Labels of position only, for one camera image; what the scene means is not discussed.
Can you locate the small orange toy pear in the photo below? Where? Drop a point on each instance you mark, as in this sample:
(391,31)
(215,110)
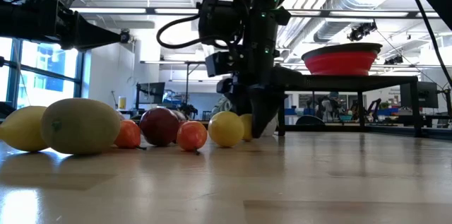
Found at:
(191,135)

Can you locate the person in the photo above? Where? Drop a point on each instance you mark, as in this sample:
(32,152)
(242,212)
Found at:
(330,105)

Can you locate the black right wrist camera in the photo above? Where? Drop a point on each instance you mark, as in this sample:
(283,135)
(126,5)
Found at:
(222,64)

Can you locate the black arched chair back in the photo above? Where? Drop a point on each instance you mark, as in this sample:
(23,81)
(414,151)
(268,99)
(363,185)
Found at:
(309,121)

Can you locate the black ceiling spotlight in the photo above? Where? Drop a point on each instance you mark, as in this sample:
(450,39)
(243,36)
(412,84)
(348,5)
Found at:
(125,36)
(356,34)
(393,60)

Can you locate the artificial striped green plant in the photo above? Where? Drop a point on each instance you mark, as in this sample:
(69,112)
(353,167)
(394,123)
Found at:
(221,106)

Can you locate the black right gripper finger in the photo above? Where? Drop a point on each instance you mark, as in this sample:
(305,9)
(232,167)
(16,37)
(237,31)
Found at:
(265,111)
(237,100)

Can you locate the red collapsible colander bowl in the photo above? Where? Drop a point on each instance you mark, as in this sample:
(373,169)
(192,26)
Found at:
(340,63)

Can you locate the small orange toy fruit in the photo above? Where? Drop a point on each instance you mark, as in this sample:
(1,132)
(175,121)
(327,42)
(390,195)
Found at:
(128,135)

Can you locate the black metal gantry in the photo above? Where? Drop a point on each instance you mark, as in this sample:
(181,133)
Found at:
(187,82)

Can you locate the yellow cup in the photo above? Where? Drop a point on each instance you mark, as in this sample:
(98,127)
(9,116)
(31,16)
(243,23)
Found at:
(122,103)

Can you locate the yellow toy lemon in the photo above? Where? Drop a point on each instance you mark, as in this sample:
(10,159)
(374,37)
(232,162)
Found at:
(246,126)
(226,129)
(21,128)

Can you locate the green toy mango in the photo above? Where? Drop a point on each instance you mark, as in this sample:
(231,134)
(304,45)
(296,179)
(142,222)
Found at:
(79,126)

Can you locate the large window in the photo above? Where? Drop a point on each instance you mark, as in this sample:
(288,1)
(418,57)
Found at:
(49,75)

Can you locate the black perforated metal shelf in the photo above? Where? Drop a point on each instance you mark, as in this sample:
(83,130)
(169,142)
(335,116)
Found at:
(353,82)

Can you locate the black monitor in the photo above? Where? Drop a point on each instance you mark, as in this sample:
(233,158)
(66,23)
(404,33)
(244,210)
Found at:
(423,95)
(153,91)

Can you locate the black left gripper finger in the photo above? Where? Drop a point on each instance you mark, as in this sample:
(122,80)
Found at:
(92,33)

